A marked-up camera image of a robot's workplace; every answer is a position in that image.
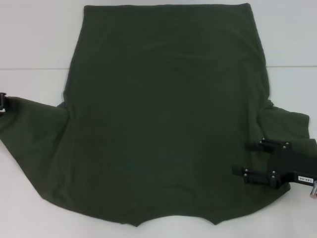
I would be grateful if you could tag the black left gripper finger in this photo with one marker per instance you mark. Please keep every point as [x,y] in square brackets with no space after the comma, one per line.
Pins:
[3,95]
[2,111]

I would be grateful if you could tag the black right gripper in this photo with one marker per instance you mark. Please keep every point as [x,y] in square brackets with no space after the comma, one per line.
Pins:
[289,166]

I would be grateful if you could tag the dark green t-shirt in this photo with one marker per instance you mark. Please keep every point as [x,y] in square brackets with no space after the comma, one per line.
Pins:
[163,111]

